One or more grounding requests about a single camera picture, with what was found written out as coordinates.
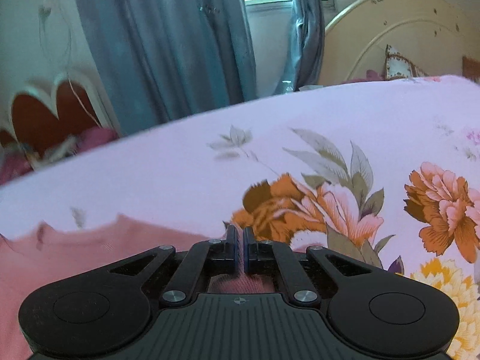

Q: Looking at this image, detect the pink long sleeve sweater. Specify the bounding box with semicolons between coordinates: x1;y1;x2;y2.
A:
0;212;278;360

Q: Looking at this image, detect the pile of clothes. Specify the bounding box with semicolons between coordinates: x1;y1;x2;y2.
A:
1;127;119;185

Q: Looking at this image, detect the floral white bed sheet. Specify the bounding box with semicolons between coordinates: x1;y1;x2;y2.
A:
1;76;479;359

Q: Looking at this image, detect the blue tied curtain right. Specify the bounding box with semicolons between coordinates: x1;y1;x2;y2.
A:
275;0;325;94

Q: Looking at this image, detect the blue curtain left panel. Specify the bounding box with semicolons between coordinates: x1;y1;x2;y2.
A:
76;0;256;134

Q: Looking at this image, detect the red heart shaped headboard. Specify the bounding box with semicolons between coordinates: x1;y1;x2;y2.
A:
1;70;114;154

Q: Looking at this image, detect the patterned cushion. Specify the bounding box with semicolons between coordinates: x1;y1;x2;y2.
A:
384;45;427;80

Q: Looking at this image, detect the orange patterned pillow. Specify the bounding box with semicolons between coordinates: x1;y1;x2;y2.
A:
462;55;480;84

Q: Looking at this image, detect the cream arched headboard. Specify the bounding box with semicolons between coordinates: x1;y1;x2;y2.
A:
318;0;479;86

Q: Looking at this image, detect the white charging cable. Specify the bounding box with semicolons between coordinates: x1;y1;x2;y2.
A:
37;0;104;129

